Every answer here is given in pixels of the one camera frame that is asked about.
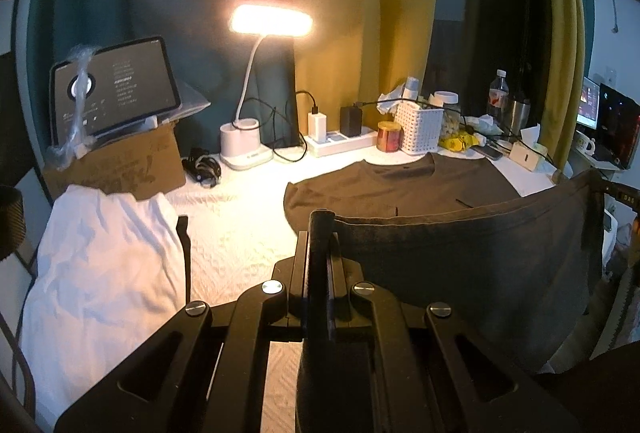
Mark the white charger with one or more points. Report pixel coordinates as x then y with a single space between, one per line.
316 125

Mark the yellow snack bag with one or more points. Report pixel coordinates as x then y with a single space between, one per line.
457 144

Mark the dark smartphone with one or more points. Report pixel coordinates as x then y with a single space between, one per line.
487 152

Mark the wide yellow curtain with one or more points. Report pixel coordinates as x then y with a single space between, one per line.
350 38

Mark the tablet computer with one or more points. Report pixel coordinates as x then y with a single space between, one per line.
125 88

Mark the red tin can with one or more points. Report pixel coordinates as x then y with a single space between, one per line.
389 138

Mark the black charger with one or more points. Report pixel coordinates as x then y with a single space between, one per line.
351 122

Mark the dark woven chair back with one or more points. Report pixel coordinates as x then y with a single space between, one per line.
10 223

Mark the steel tumbler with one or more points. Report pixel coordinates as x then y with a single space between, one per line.
517 118

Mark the narrow yellow curtain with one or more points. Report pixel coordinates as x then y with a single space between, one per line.
560 38

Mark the clear plastic wrap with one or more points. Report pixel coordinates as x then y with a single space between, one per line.
82 58

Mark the clear plastic water bottle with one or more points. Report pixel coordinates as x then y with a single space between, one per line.
498 95

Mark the dark computer monitor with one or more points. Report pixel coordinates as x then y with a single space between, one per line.
617 128

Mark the glass jar with white lid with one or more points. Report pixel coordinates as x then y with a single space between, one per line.
450 123

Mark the brown printed t-shirt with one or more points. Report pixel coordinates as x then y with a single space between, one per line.
450 253

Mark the crumpled white tissue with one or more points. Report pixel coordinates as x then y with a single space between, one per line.
390 103

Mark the lit computer monitor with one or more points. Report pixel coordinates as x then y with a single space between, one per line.
589 103

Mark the white power strip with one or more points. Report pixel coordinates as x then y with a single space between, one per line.
345 144

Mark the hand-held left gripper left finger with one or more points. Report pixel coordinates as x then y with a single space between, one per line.
300 263

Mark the white desk lamp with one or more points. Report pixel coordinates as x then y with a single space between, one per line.
240 148

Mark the white textured tablecloth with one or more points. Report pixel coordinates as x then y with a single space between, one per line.
235 223

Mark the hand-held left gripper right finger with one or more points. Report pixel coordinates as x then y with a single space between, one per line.
336 263

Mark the white garment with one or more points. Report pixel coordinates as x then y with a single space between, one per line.
100 273

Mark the clear plastic sleeve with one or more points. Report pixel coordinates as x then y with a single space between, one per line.
195 100

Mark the white mug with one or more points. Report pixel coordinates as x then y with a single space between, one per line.
584 144

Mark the white rectangular box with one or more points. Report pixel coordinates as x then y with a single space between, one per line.
522 155

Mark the white perforated basket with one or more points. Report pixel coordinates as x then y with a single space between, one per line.
419 130

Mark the cardboard box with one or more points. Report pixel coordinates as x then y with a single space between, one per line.
125 168

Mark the wet wipes packet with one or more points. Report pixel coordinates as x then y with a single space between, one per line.
487 125

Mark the yellow-green tissue box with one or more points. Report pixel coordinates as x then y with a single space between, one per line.
531 133

